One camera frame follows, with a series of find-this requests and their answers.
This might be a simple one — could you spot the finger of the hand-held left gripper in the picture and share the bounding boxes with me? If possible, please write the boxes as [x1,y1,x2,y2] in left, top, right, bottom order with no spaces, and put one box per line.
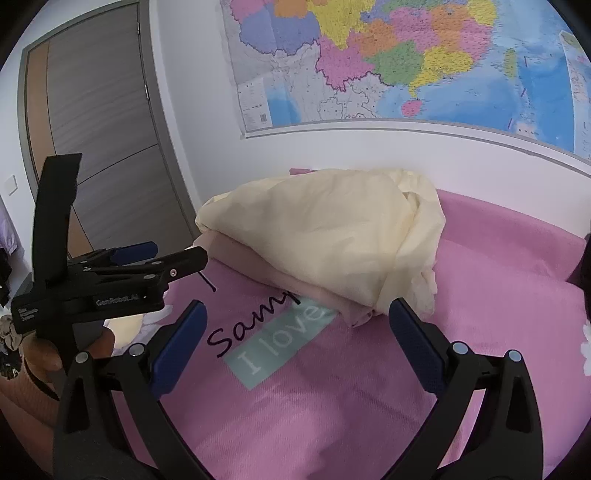
[92,246,208,295]
[69,240,158,273]

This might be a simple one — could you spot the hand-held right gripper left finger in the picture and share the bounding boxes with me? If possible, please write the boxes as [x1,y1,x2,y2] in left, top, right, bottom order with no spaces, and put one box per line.
[53,300,208,480]

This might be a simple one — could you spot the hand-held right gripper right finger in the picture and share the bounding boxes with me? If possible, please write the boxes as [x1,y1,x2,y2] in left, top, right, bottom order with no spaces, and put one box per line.
[389,298,543,480]

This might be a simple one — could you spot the pink garment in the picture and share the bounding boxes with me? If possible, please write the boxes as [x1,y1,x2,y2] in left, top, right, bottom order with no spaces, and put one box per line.
[191,228,384,328]

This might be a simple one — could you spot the cream garment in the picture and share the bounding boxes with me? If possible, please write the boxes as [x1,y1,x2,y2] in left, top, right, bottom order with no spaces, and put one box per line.
[195,167,448,315]

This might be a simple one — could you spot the person's left forearm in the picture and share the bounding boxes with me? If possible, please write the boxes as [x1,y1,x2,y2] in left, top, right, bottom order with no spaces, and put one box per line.
[0,369,63,437]

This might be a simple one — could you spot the person's left hand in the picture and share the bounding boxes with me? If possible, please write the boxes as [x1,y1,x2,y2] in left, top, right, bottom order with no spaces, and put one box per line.
[18,318,115,400]

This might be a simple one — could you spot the pink printed blanket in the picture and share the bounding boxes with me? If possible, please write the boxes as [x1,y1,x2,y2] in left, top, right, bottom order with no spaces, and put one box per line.
[99,168,591,480]

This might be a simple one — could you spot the lilac garment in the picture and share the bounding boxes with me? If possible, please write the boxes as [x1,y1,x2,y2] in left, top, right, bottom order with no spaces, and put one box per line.
[0,196,21,264]

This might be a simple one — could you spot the grey wooden door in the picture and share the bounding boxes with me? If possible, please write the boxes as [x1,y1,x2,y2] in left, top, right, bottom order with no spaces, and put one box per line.
[21,2,204,282]

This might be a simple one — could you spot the black garment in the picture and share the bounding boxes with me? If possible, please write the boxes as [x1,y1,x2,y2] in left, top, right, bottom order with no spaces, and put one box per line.
[566,233,591,324]

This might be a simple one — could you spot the colourful wall map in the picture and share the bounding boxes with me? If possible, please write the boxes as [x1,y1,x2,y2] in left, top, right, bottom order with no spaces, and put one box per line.
[219,0,591,162]

